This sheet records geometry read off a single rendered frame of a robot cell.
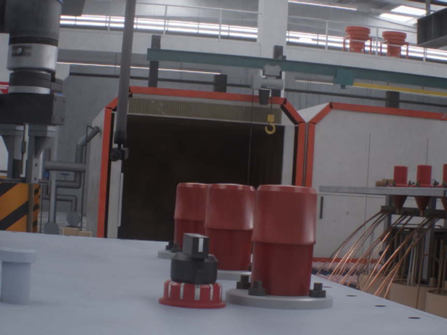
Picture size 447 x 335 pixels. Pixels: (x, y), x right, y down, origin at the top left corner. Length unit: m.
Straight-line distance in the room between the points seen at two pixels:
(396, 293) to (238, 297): 2.98
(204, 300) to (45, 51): 0.75
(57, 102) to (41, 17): 0.15
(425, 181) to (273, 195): 2.72
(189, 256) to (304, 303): 0.14
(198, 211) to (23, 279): 0.82
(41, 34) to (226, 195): 0.47
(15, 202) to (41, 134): 9.99
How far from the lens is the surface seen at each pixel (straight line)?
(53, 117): 1.66
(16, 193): 11.66
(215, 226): 1.43
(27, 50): 1.68
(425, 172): 3.80
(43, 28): 1.69
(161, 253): 1.76
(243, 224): 1.43
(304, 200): 1.10
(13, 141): 1.71
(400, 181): 4.05
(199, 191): 1.75
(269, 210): 1.10
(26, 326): 0.82
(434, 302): 3.66
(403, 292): 4.01
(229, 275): 1.40
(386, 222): 4.61
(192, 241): 1.04
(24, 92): 1.68
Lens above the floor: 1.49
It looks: 1 degrees up
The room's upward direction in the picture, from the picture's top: 4 degrees clockwise
